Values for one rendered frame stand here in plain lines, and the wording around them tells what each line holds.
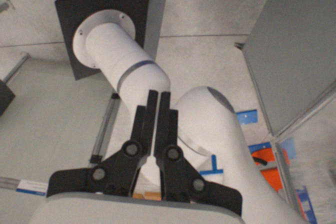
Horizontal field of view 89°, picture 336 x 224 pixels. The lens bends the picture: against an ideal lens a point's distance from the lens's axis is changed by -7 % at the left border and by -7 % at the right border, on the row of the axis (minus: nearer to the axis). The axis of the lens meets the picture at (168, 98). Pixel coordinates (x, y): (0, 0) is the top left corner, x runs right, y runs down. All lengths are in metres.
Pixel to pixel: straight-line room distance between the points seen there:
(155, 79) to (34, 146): 1.45
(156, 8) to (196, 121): 0.42
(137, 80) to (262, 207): 0.32
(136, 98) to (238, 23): 1.47
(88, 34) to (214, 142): 0.41
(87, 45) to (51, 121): 1.32
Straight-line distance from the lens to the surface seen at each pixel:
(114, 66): 0.43
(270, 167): 3.64
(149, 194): 7.27
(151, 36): 0.68
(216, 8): 1.65
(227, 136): 0.31
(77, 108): 1.80
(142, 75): 0.39
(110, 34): 0.50
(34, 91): 2.09
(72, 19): 0.52
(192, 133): 0.31
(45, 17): 2.07
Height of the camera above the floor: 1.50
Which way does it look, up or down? 40 degrees down
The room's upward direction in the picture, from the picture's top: 175 degrees counter-clockwise
